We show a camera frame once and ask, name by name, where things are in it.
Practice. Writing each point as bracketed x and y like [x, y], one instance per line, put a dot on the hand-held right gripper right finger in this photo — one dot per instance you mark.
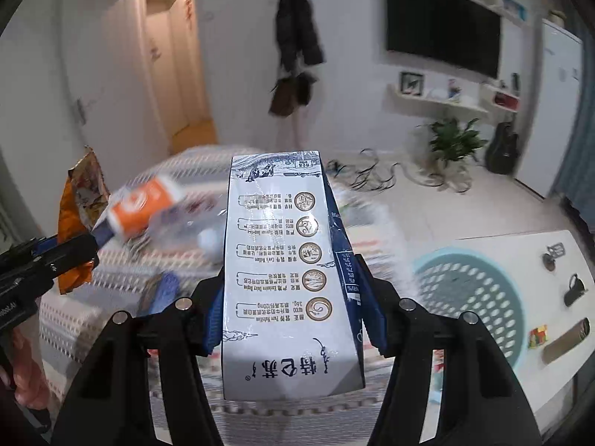
[373, 309]

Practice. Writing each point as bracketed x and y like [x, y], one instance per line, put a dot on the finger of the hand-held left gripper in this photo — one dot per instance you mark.
[46, 242]
[74, 255]

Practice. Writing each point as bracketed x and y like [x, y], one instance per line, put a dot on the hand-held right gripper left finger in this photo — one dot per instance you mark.
[212, 318]

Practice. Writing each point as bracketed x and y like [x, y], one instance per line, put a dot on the orange snack bag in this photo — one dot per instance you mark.
[83, 195]

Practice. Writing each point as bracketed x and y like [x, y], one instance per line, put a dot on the white and blue milk carton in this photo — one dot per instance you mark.
[279, 265]

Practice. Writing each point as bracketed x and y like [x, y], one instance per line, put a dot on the light blue plastic basket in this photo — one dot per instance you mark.
[465, 297]

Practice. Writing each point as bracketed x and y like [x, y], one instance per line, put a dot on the person's left forearm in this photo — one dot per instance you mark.
[29, 371]

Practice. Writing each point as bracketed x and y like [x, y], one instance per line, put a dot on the striped woven blanket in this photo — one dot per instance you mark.
[125, 269]

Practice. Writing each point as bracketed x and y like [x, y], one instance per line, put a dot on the blue packet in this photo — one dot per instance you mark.
[162, 292]

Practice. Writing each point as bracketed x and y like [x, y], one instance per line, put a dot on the colourful puzzle cube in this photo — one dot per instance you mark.
[538, 338]

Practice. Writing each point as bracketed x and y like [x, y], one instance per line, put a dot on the white room door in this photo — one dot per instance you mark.
[107, 79]

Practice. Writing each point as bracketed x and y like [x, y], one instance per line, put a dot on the potted green plant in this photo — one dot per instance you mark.
[453, 141]

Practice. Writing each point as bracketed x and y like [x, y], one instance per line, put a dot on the metal phone stand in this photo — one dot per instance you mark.
[553, 255]

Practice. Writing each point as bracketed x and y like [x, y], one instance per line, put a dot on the brown thermos bottle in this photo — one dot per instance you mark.
[565, 341]

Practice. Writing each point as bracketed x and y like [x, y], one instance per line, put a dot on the pink coat rack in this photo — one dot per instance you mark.
[297, 125]

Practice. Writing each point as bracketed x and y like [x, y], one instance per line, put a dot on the black mug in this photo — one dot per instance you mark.
[574, 290]

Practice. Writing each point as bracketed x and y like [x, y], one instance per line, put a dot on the black acoustic guitar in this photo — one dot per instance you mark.
[502, 148]

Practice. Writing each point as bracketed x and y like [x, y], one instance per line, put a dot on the hallway door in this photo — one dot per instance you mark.
[172, 65]

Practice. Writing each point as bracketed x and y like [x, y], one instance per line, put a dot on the low curved white shelf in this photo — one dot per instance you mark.
[432, 101]

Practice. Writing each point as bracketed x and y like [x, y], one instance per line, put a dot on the brown hanging bag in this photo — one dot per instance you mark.
[281, 97]

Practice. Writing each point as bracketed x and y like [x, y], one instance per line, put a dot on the dark hanging bag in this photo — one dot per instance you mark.
[304, 88]

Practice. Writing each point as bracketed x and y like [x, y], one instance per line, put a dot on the white and pink shelf box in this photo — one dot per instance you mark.
[504, 98]

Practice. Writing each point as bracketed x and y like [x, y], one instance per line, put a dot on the blue and white curtain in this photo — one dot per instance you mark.
[576, 148]

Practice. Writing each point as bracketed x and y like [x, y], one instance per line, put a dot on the white standing air conditioner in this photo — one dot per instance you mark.
[553, 102]

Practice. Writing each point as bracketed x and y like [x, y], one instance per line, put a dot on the small blue-lined box shelf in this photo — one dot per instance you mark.
[513, 8]

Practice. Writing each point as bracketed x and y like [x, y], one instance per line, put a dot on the flower vase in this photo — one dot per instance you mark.
[555, 16]

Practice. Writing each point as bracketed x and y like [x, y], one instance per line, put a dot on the butterfly picture frame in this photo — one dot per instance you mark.
[411, 83]

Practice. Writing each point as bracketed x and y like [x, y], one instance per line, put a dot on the hanging wall ornament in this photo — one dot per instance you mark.
[189, 11]

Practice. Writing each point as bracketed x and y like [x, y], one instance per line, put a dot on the wall-mounted television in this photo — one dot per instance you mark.
[441, 23]

